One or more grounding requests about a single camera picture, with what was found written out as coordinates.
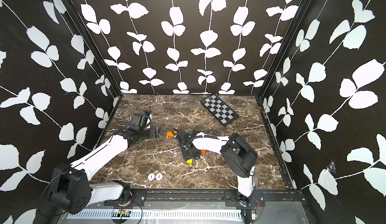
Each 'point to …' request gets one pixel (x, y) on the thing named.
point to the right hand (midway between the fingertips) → (187, 155)
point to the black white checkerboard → (220, 109)
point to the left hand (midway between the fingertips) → (155, 128)
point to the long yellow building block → (190, 161)
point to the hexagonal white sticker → (159, 177)
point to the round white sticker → (151, 177)
